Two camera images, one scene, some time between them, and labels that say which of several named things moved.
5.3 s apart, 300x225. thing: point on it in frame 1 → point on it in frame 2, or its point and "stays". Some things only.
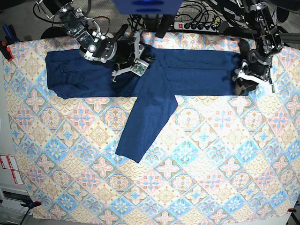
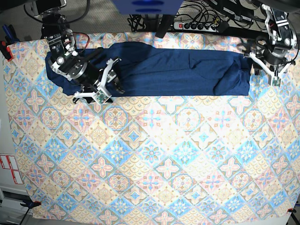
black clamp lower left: x=30 y=204 stays
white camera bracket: x=266 y=86 → x=275 y=78
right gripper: x=255 y=64 → x=275 y=56
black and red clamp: x=6 y=51 stays
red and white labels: x=8 y=161 stays
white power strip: x=198 y=26 stays
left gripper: x=125 y=56 → x=89 y=77
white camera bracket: x=138 y=66 → x=102 y=94
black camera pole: x=164 y=25 stays
